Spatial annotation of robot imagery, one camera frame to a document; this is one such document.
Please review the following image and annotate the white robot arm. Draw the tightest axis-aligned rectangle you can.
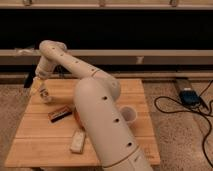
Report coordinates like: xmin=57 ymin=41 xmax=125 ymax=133
xmin=36 ymin=40 xmax=153 ymax=171

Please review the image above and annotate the brown black snack bar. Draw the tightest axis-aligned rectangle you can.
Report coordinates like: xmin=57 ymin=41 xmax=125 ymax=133
xmin=48 ymin=106 xmax=72 ymax=123

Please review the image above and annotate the orange bowl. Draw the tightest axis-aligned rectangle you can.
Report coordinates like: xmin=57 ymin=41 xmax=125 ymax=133
xmin=74 ymin=108 xmax=84 ymax=129

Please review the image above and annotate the wooden table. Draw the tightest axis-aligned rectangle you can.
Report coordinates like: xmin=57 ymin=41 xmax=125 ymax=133
xmin=5 ymin=79 xmax=160 ymax=168

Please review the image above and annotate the white sponge block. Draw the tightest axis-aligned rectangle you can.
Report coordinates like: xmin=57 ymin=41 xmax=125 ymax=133
xmin=70 ymin=130 xmax=86 ymax=154

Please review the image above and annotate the white cup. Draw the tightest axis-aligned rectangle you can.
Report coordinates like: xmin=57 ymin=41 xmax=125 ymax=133
xmin=120 ymin=106 xmax=138 ymax=125

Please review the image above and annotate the blue power adapter box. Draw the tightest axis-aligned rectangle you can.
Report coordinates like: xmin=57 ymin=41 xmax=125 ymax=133
xmin=179 ymin=89 xmax=200 ymax=106

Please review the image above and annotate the black cable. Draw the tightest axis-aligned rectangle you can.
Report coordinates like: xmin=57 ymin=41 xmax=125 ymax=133
xmin=153 ymin=79 xmax=213 ymax=168

